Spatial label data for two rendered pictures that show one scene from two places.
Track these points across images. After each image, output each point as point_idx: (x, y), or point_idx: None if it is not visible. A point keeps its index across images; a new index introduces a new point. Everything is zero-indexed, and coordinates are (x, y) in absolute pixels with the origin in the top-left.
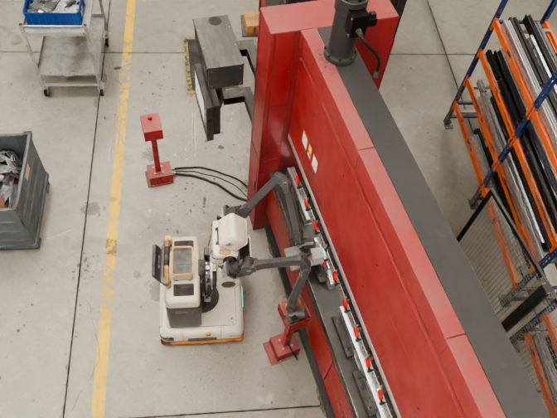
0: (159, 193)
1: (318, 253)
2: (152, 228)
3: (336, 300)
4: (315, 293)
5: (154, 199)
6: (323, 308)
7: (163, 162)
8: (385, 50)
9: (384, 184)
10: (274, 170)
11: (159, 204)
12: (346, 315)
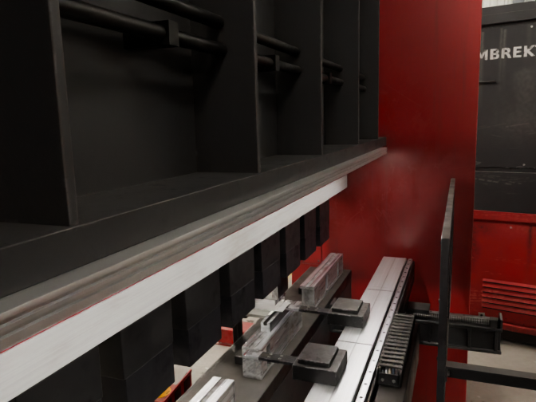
0: (219, 351)
1: (266, 305)
2: (176, 373)
3: (236, 394)
4: (210, 371)
5: (208, 353)
6: (196, 393)
7: (246, 322)
8: (475, 11)
9: None
10: (317, 264)
11: (208, 358)
12: (206, 392)
